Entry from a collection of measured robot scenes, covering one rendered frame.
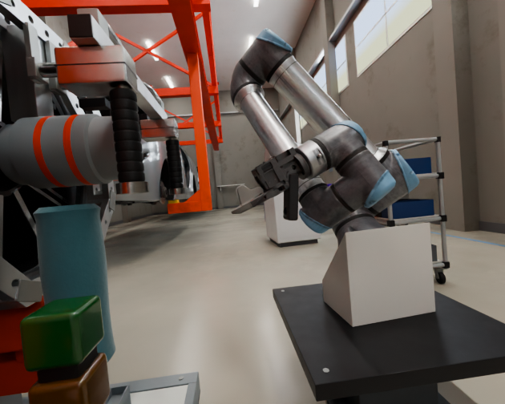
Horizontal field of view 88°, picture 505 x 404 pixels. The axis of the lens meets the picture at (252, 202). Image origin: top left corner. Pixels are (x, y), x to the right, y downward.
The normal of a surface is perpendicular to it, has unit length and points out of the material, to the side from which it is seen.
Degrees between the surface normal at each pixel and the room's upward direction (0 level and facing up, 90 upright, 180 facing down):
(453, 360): 0
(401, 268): 90
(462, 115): 90
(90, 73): 90
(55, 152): 101
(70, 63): 90
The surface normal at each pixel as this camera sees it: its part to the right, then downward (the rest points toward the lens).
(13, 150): 0.10, 0.09
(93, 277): 0.89, -0.03
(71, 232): 0.60, -0.07
